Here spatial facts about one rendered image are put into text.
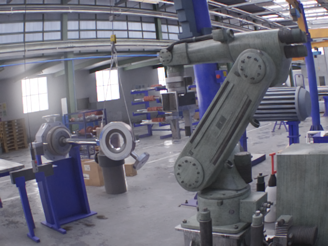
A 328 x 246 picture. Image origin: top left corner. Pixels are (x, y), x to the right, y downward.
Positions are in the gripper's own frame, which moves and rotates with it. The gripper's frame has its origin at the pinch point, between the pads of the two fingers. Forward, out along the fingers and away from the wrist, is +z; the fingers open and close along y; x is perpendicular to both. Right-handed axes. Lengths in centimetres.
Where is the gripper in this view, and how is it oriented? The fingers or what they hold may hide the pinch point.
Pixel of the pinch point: (182, 132)
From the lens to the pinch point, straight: 250.6
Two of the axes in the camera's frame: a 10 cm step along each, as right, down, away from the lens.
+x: -7.7, 0.2, 6.4
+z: 1.1, 9.9, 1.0
